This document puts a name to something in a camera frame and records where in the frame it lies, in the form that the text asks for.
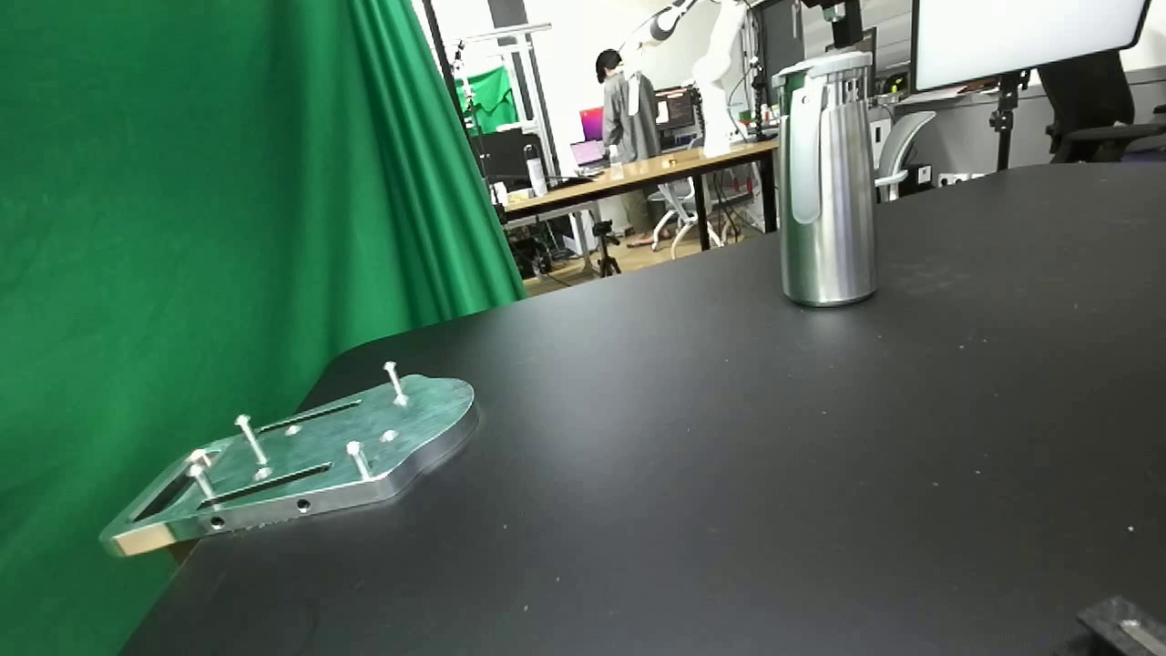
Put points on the stainless steel flask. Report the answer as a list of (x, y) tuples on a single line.
[(824, 194)]

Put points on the black monitor stand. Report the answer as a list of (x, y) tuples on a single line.
[(1004, 116)]

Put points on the grey metal mounting plate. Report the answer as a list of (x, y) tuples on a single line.
[(365, 425)]

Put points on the white office chair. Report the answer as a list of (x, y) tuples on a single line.
[(897, 148)]

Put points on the small green cloth screen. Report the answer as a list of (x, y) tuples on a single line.
[(492, 100)]

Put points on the black tripod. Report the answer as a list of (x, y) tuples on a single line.
[(602, 251)]

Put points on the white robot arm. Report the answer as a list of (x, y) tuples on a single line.
[(719, 61)]

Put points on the black office chair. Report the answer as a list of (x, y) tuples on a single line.
[(1096, 104)]

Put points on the large white-screen monitor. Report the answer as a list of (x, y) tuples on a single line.
[(1033, 38)]

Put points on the green curtain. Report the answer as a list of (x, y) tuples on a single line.
[(185, 242)]

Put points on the wooden desk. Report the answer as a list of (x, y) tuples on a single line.
[(631, 173)]

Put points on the silver screw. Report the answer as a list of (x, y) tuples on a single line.
[(359, 457), (396, 381), (198, 473), (254, 439)]

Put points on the person in grey top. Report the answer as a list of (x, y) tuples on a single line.
[(630, 110)]

